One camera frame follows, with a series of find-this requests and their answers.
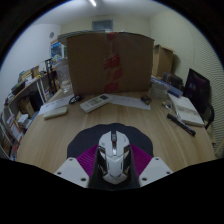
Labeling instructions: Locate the large brown cardboard sheet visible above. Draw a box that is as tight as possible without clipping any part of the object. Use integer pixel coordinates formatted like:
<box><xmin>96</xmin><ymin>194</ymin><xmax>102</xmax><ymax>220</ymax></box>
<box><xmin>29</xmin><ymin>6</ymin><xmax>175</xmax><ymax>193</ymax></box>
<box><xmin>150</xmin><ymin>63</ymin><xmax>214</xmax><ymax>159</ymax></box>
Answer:
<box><xmin>65</xmin><ymin>31</ymin><xmax>155</xmax><ymax>97</ymax></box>

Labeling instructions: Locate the clear plastic jar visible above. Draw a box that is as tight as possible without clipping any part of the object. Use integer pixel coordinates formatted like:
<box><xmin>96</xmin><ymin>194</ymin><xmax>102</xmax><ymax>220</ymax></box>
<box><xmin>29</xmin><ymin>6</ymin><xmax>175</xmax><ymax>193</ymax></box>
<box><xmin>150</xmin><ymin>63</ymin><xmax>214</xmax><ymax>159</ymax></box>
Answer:
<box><xmin>54</xmin><ymin>58</ymin><xmax>73</xmax><ymax>94</ymax></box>

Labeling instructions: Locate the black office chair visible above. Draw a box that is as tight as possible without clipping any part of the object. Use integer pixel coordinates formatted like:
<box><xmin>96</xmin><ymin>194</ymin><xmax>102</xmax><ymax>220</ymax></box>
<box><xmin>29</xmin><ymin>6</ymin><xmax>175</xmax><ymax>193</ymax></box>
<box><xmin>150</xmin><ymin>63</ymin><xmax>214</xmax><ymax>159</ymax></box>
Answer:
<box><xmin>183</xmin><ymin>68</ymin><xmax>216</xmax><ymax>130</ymax></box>

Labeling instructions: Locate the clear round disc container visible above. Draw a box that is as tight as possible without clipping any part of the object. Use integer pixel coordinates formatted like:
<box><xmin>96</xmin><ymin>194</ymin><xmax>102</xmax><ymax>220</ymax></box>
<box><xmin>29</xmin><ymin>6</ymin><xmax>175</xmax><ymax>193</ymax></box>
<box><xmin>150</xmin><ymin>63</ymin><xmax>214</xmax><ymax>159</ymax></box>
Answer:
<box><xmin>148</xmin><ymin>81</ymin><xmax>169</xmax><ymax>100</ymax></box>

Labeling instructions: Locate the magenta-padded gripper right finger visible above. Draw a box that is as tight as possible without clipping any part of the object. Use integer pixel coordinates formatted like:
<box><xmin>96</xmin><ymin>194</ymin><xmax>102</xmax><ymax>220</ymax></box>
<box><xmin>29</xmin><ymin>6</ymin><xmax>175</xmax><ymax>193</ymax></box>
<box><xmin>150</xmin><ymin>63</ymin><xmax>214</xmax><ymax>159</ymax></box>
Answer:
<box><xmin>128</xmin><ymin>143</ymin><xmax>174</xmax><ymax>188</ymax></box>

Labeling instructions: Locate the white book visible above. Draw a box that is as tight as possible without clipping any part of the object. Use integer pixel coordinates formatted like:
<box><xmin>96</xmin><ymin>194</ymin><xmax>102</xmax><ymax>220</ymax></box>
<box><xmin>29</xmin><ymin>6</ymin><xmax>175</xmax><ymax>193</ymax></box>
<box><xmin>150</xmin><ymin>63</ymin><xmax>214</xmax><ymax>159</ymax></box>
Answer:
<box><xmin>168</xmin><ymin>93</ymin><xmax>205</xmax><ymax>128</ymax></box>

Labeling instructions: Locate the small flat white box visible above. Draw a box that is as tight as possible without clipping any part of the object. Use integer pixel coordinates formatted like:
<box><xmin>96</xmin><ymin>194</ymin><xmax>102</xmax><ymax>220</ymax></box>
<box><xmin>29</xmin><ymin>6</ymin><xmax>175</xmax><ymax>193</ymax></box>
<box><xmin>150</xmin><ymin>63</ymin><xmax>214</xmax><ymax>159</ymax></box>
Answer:
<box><xmin>43</xmin><ymin>105</ymin><xmax>69</xmax><ymax>120</ymax></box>

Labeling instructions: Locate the black marker pen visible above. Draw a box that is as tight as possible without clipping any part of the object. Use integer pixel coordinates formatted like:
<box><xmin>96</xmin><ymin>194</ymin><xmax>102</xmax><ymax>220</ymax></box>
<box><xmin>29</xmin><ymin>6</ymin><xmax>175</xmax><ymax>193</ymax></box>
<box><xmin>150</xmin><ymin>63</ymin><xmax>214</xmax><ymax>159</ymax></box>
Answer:
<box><xmin>166</xmin><ymin>113</ymin><xmax>197</xmax><ymax>137</ymax></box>

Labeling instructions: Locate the black looped cable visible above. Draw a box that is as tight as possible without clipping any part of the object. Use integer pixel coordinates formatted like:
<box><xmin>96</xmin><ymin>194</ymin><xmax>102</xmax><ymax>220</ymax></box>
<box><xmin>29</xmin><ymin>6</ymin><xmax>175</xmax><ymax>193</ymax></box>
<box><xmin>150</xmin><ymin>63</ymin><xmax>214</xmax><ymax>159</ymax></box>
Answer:
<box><xmin>68</xmin><ymin>94</ymin><xmax>84</xmax><ymax>105</ymax></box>

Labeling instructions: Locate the blue book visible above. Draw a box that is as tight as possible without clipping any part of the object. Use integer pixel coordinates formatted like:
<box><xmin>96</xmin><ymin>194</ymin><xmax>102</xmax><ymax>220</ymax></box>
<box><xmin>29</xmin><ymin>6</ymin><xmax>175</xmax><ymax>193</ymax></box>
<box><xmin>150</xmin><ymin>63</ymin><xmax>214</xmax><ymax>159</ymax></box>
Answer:
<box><xmin>150</xmin><ymin>77</ymin><xmax>184</xmax><ymax>98</ymax></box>

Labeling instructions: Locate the white remote control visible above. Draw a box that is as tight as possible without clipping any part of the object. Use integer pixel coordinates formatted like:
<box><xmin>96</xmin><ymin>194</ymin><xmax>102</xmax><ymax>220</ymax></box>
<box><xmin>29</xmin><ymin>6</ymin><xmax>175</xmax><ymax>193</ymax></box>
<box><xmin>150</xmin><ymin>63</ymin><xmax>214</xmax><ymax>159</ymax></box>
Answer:
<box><xmin>79</xmin><ymin>94</ymin><xmax>113</xmax><ymax>114</ymax></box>

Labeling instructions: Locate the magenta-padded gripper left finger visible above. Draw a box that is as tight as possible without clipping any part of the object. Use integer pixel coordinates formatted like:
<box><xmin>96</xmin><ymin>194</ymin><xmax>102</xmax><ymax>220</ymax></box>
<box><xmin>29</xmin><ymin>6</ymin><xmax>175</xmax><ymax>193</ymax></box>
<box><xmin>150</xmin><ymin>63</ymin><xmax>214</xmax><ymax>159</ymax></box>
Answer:
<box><xmin>54</xmin><ymin>143</ymin><xmax>101</xmax><ymax>189</ymax></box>

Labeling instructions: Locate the white paper sheet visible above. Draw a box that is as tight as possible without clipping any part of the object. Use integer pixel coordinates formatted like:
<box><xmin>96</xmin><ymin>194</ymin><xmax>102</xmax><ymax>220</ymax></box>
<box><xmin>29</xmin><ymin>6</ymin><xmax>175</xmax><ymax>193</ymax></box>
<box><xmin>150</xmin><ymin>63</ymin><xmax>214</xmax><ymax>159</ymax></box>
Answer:
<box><xmin>38</xmin><ymin>96</ymin><xmax>74</xmax><ymax>116</ymax></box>
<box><xmin>108</xmin><ymin>94</ymin><xmax>152</xmax><ymax>111</ymax></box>

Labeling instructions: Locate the white and grey computer mouse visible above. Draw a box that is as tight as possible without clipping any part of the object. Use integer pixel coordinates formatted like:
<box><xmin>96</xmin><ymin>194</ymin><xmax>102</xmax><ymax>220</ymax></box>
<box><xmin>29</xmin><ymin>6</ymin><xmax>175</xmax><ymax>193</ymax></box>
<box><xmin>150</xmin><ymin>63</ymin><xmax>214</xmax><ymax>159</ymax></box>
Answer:
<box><xmin>97</xmin><ymin>130</ymin><xmax>132</xmax><ymax>185</ymax></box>

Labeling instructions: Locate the shelf unit with books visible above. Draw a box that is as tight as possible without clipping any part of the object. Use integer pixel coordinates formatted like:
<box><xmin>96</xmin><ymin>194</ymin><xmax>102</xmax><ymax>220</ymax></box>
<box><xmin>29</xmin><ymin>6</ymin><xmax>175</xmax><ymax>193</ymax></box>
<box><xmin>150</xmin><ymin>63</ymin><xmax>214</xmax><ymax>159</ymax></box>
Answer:
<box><xmin>0</xmin><ymin>64</ymin><xmax>58</xmax><ymax>161</ymax></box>

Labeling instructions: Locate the dark irregular mouse pad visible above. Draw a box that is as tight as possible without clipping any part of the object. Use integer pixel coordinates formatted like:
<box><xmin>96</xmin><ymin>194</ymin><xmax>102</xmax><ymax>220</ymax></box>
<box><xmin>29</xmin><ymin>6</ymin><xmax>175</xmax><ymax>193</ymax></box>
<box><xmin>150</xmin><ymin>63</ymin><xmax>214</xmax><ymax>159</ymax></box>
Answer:
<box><xmin>66</xmin><ymin>122</ymin><xmax>155</xmax><ymax>159</ymax></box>

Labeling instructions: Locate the open brown cardboard box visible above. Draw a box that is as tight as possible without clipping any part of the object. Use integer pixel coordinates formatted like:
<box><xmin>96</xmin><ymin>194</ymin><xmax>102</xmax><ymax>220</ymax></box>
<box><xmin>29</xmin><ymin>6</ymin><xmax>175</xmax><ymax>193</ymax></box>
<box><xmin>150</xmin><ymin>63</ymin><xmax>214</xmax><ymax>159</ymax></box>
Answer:
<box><xmin>152</xmin><ymin>44</ymin><xmax>175</xmax><ymax>79</ymax></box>

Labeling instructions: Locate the white cable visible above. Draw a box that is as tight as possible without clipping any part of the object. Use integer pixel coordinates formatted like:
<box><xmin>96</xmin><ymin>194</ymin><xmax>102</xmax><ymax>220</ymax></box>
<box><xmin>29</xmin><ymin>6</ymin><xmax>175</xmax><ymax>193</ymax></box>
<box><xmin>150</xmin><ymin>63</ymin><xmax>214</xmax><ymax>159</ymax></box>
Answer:
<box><xmin>161</xmin><ymin>99</ymin><xmax>182</xmax><ymax>122</ymax></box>

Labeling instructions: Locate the grey wall window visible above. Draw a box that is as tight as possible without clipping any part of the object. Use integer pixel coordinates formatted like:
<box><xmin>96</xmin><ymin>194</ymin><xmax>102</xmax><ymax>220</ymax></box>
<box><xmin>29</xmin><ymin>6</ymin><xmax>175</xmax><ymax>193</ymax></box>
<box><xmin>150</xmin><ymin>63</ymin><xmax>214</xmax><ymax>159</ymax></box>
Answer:
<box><xmin>92</xmin><ymin>19</ymin><xmax>114</xmax><ymax>33</ymax></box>

